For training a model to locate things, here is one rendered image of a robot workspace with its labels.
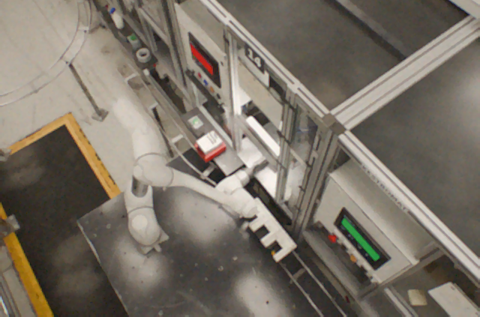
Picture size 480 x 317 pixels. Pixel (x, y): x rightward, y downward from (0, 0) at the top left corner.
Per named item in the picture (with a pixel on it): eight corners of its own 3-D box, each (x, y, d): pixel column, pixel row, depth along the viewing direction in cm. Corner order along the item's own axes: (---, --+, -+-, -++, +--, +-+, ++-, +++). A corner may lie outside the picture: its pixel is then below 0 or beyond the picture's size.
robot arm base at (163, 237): (148, 261, 251) (145, 258, 246) (130, 232, 260) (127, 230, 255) (172, 243, 256) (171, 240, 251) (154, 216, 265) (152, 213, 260)
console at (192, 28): (184, 66, 236) (169, 5, 195) (224, 43, 243) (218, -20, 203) (226, 115, 219) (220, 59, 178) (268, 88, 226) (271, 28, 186)
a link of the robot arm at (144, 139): (127, 219, 254) (121, 189, 264) (153, 215, 260) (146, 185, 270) (133, 157, 192) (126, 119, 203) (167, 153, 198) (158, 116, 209)
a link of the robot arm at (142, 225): (137, 249, 249) (127, 239, 230) (132, 221, 258) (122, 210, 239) (163, 241, 251) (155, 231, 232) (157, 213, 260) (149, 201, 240)
